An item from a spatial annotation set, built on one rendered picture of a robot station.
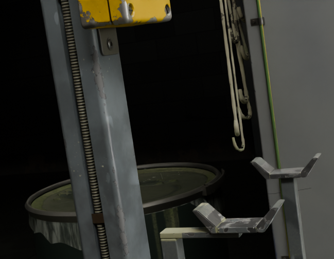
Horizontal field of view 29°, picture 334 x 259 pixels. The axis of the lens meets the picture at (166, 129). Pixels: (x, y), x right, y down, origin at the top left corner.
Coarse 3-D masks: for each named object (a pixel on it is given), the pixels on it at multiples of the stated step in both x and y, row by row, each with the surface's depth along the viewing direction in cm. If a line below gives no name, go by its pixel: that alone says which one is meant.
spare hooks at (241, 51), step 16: (224, 0) 118; (224, 16) 118; (240, 16) 118; (224, 32) 118; (240, 32) 122; (240, 48) 119; (240, 64) 122; (240, 96) 121; (240, 112) 122; (240, 128) 120
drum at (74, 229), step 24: (144, 168) 214; (216, 168) 192; (192, 192) 168; (216, 192) 178; (48, 216) 167; (72, 216) 162; (168, 216) 164; (192, 216) 168; (48, 240) 169; (72, 240) 164; (192, 240) 168; (216, 240) 176
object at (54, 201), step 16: (144, 176) 208; (160, 176) 204; (176, 176) 200; (192, 176) 196; (208, 176) 191; (48, 192) 200; (64, 192) 199; (144, 192) 184; (160, 192) 181; (176, 192) 178; (48, 208) 181; (64, 208) 179
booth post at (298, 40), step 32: (288, 0) 109; (320, 0) 107; (256, 32) 112; (288, 32) 110; (320, 32) 108; (256, 64) 113; (288, 64) 110; (320, 64) 108; (256, 96) 114; (288, 96) 111; (320, 96) 109; (288, 128) 112; (320, 128) 110; (288, 160) 113; (320, 160) 111; (320, 192) 112; (320, 224) 113; (320, 256) 114
